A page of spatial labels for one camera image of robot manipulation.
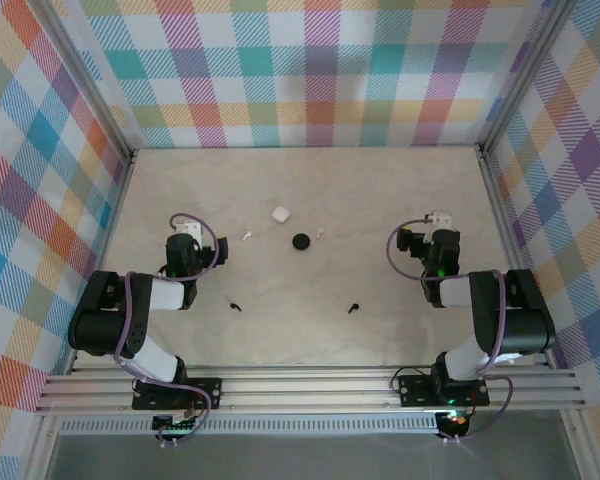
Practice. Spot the white earbud charging case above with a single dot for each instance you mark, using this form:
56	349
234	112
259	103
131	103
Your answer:
280	214

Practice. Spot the black earbud charging case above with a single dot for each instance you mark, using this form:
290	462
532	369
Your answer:
301	241

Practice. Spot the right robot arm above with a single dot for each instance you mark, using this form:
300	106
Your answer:
525	325

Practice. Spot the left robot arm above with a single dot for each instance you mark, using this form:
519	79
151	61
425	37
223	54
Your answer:
105	330

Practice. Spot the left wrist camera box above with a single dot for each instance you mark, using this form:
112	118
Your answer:
189	230

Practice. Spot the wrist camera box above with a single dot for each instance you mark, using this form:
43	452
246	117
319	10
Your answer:
440	219
189	230

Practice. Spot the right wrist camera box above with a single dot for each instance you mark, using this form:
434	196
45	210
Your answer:
440	219

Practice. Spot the aluminium frame side rail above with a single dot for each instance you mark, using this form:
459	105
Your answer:
105	260
507	225

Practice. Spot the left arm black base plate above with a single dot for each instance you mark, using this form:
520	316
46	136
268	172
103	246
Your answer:
205	392

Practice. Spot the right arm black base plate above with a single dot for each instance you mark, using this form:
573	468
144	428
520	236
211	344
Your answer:
415	390

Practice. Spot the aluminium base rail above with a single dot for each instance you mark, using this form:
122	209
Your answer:
305	387

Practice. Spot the aluminium frame post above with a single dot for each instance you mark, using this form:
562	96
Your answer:
525	75
87	85

